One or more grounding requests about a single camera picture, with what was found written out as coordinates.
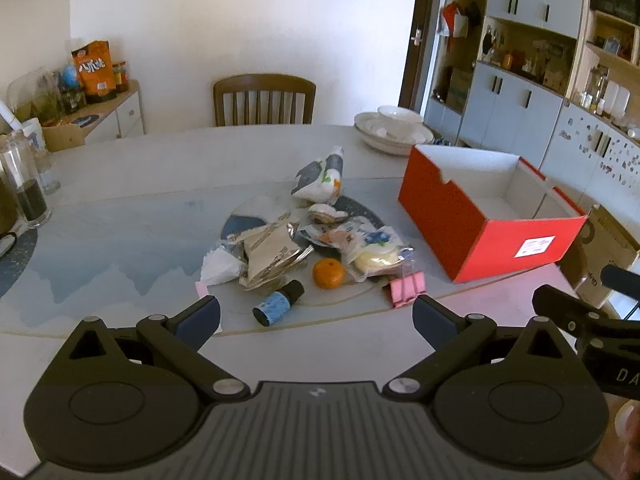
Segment round cake clear wrapper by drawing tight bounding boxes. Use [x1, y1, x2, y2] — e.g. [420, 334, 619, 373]
[350, 245, 414, 281]

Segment orange snack bag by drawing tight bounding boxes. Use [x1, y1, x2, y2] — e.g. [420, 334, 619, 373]
[71, 41, 118, 105]

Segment brown printed cardboard box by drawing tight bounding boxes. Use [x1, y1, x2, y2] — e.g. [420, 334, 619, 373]
[575, 215, 639, 306]

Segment green brown carton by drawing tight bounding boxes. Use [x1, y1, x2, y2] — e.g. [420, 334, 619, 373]
[446, 68, 474, 109]

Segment orange mandarin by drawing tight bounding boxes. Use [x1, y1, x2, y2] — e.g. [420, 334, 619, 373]
[312, 258, 346, 290]

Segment large grey wall cabinet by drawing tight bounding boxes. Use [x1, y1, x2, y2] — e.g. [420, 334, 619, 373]
[422, 0, 640, 221]

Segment grey desktop table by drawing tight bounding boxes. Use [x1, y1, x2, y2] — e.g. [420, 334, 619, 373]
[0, 124, 621, 480]

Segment white printed mug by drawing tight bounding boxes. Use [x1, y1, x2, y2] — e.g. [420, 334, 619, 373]
[20, 117, 49, 154]

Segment glass jar dark contents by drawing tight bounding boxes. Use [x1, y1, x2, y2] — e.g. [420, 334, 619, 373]
[0, 131, 52, 228]

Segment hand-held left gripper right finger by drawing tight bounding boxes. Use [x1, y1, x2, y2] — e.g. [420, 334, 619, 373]
[382, 295, 596, 403]

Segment white gold-rimmed bowl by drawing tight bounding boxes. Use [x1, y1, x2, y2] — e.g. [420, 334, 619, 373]
[377, 105, 426, 131]

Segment white gold-rimmed plate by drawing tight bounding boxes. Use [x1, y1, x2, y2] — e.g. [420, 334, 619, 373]
[362, 135, 432, 156]

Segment slatted wooden chair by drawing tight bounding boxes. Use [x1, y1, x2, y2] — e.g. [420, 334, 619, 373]
[213, 74, 317, 127]

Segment silver foil packet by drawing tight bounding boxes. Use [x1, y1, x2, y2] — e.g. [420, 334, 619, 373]
[224, 212, 301, 247]

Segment clear vase with plants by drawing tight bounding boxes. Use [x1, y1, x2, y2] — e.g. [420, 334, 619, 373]
[7, 67, 65, 127]

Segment dark brown door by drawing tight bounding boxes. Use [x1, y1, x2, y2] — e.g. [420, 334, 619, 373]
[397, 0, 437, 111]

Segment stack of white bowls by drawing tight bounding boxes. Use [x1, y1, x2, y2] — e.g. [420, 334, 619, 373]
[354, 112, 435, 147]

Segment pink binder clip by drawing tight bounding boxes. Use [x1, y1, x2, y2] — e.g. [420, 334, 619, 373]
[387, 255, 428, 309]

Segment small dark bottle blue label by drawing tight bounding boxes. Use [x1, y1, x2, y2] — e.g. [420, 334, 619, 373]
[252, 280, 306, 327]

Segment white tissue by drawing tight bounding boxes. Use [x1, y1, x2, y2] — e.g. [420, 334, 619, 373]
[200, 247, 246, 286]

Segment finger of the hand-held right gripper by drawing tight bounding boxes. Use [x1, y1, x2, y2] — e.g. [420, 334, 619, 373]
[531, 285, 613, 333]
[601, 266, 640, 295]

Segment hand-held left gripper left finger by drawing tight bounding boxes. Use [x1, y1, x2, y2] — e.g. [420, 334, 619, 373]
[37, 295, 251, 402]

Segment red cardboard box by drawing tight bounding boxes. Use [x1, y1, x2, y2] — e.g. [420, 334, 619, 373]
[398, 144, 588, 284]

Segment brown cream pastry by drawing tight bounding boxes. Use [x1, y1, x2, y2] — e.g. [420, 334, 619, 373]
[307, 203, 348, 224]

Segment person's right hand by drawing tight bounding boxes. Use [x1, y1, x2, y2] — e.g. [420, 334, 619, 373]
[605, 400, 640, 466]

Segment white floral pouch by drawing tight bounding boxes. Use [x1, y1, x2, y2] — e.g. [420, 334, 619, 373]
[291, 145, 346, 206]

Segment clear glass tumbler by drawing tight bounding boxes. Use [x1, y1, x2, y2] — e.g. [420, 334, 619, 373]
[35, 152, 63, 196]

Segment red hanging bag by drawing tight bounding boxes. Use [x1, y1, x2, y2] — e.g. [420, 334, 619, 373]
[439, 1, 469, 39]

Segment white wooden sideboard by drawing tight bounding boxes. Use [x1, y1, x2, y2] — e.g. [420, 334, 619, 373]
[42, 80, 146, 153]

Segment clear bag with bun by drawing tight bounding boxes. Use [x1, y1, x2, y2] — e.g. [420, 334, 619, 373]
[305, 217, 401, 261]

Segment glass turntable blue print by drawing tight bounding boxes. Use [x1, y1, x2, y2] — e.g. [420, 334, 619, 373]
[0, 175, 571, 337]

